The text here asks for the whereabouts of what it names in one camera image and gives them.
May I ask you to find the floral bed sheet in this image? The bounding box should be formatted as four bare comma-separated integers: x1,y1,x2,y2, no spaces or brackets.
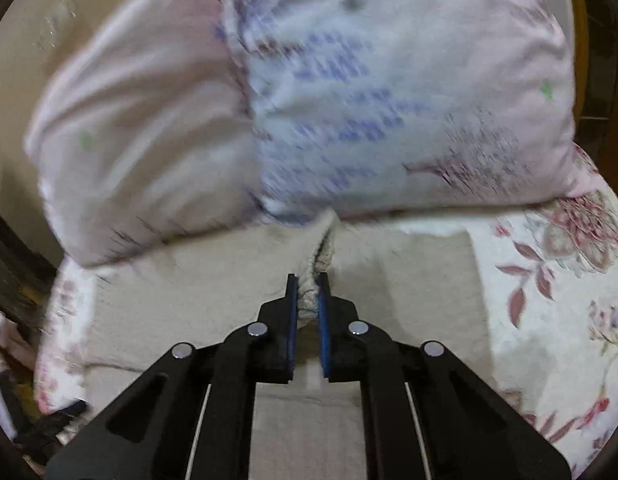
34,142,618,478

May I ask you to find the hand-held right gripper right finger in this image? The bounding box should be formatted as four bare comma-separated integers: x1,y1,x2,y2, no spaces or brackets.
315,272,572,480

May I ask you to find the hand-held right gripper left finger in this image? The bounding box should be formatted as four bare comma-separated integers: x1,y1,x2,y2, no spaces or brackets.
45,273,298,480

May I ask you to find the pink floral pillow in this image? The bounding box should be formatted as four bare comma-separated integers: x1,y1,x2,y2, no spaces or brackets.
24,0,577,267

